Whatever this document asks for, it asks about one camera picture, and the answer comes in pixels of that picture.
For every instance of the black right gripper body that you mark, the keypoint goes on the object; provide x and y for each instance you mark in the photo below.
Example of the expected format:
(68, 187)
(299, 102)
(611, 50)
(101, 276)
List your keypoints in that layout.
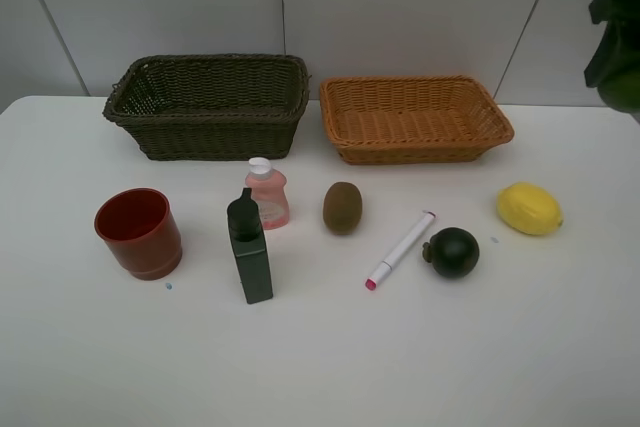
(618, 50)

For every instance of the green lime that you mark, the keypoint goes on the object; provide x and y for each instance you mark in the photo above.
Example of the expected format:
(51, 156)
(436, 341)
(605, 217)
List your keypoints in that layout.
(621, 92)

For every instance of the yellow lemon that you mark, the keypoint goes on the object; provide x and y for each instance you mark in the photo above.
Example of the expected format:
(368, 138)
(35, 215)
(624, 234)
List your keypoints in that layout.
(529, 209)

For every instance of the dark mangosteen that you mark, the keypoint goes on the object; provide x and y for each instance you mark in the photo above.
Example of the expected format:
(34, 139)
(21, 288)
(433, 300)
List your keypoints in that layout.
(452, 252)

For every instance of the brown kiwi fruit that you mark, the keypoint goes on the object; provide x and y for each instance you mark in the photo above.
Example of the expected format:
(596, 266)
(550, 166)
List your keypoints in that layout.
(342, 208)

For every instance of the white pink-capped marker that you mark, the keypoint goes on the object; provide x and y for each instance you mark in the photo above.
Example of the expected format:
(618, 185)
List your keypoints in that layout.
(398, 252)

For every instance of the orange wicker basket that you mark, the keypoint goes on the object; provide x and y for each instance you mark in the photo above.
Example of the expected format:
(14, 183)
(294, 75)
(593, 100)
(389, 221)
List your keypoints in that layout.
(411, 119)

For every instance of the pink soap bottle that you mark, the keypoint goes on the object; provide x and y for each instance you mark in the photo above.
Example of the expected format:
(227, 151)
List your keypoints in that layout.
(267, 186)

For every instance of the dark green square bottle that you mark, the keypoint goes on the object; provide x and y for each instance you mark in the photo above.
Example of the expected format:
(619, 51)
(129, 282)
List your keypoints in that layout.
(249, 248)

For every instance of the dark brown wicker basket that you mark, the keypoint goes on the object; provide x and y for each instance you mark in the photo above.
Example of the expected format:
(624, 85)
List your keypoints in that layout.
(218, 107)

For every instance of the red plastic cup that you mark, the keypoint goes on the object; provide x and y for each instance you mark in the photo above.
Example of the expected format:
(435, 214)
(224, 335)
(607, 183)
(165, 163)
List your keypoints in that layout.
(139, 229)

